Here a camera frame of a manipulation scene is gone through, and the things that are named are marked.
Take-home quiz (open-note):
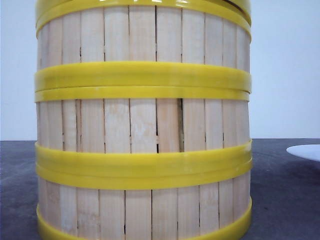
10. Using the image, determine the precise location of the front bamboo steamer basket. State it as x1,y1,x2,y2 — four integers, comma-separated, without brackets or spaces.
35,142,252,240

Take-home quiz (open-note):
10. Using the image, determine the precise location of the yellow woven steamer lid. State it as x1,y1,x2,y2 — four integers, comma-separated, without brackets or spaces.
35,0,251,19

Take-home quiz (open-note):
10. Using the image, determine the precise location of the white plate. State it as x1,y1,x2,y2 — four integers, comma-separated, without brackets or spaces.
286,144,320,162

